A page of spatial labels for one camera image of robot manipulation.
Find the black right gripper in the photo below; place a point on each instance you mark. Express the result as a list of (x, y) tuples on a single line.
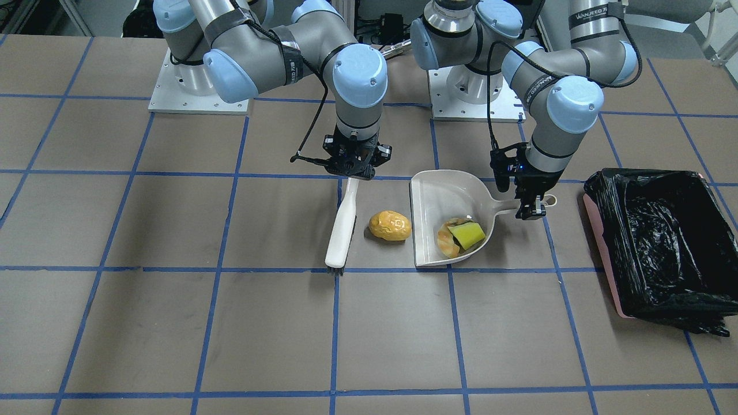
[(382, 154)]

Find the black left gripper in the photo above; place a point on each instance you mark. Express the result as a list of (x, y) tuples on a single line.
[(536, 181)]

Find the beige plastic dustpan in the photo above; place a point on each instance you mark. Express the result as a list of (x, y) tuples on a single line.
[(453, 215)]

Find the yellow potato toy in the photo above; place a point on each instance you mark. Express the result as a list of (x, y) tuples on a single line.
[(390, 226)]

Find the yellow green food scraps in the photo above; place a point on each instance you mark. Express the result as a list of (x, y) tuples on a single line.
[(457, 236)]

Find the beige hand brush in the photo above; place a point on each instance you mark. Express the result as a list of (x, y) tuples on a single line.
[(340, 239)]

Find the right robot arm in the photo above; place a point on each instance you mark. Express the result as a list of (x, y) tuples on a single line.
[(231, 49)]

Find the pink trash bin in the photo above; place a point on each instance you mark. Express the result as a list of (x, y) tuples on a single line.
[(597, 226)]

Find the black bin liner bag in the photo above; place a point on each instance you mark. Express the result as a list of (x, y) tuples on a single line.
[(673, 254)]

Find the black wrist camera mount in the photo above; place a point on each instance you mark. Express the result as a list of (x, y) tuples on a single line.
[(507, 163)]

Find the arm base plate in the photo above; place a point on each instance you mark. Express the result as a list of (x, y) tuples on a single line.
[(182, 89), (459, 95)]

